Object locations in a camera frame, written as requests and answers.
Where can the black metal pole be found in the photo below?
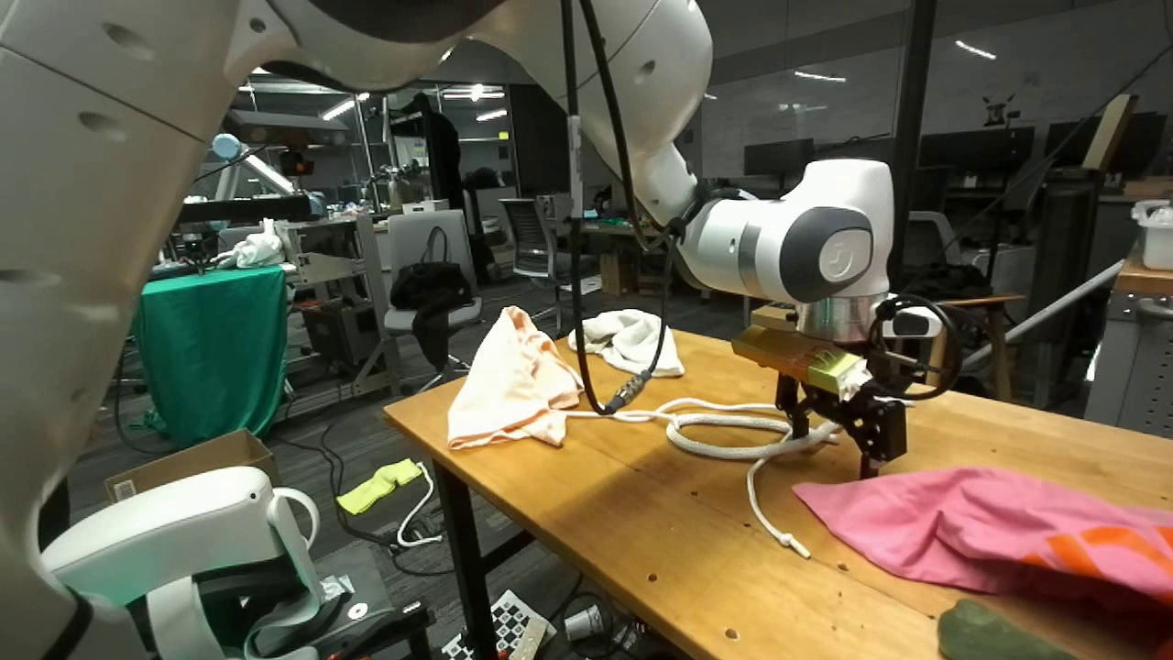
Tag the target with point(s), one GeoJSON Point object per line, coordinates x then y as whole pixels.
{"type": "Point", "coordinates": [911, 121]}

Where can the white cabinet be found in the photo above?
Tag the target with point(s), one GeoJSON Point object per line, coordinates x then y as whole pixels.
{"type": "Point", "coordinates": [423, 243]}

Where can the white terry towel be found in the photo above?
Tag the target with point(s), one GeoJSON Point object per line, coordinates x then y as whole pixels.
{"type": "Point", "coordinates": [630, 335]}

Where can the wooden workbench with grey cabinets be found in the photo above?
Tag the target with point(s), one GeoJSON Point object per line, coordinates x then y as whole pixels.
{"type": "Point", "coordinates": [1132, 353]}

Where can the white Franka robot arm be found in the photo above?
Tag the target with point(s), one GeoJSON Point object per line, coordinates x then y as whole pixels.
{"type": "Point", "coordinates": [784, 243]}

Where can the tan wrist camera box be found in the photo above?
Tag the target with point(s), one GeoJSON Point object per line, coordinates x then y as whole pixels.
{"type": "Point", "coordinates": [792, 353]}

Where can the black handbag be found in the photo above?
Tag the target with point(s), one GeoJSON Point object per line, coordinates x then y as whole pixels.
{"type": "Point", "coordinates": [431, 288]}

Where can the silver metal pole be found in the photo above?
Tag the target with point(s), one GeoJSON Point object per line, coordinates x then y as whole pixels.
{"type": "Point", "coordinates": [1051, 308]}

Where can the white plastic bag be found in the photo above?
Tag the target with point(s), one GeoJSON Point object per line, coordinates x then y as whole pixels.
{"type": "Point", "coordinates": [256, 248]}

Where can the grey office chair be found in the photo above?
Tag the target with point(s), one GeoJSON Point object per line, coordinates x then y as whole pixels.
{"type": "Point", "coordinates": [530, 239]}

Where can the pink cloth with orange print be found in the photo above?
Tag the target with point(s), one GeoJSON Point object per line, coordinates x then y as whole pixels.
{"type": "Point", "coordinates": [978, 524]}

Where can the green draped cloth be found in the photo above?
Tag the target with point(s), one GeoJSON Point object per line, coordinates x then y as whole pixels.
{"type": "Point", "coordinates": [208, 353]}

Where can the black table leg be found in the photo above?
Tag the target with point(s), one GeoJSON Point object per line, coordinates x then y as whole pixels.
{"type": "Point", "coordinates": [470, 573]}

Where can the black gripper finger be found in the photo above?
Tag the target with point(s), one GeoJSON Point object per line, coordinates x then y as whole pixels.
{"type": "Point", "coordinates": [792, 407]}
{"type": "Point", "coordinates": [883, 447]}

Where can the wooden plank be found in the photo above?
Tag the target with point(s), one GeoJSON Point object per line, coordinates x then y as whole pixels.
{"type": "Point", "coordinates": [1106, 134]}

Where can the fluorescent ceiling light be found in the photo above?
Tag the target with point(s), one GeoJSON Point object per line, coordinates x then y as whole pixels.
{"type": "Point", "coordinates": [342, 108]}
{"type": "Point", "coordinates": [978, 50]}

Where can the open cardboard box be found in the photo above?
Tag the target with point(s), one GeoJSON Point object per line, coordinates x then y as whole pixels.
{"type": "Point", "coordinates": [186, 464]}

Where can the black metal beam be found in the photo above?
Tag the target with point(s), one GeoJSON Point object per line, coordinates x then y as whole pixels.
{"type": "Point", "coordinates": [245, 207]}

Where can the yellow green power strip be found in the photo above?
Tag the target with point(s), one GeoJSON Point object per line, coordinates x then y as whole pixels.
{"type": "Point", "coordinates": [378, 484]}

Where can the pale pink printed shirt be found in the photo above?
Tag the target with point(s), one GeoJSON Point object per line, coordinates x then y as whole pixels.
{"type": "Point", "coordinates": [516, 387]}

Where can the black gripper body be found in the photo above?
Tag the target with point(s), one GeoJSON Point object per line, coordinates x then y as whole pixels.
{"type": "Point", "coordinates": [883, 405]}

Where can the wooden stool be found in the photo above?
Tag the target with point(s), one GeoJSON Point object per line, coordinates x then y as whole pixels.
{"type": "Point", "coordinates": [978, 331]}

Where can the white plastic bin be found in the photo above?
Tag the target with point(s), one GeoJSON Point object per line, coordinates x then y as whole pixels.
{"type": "Point", "coordinates": [1157, 239]}

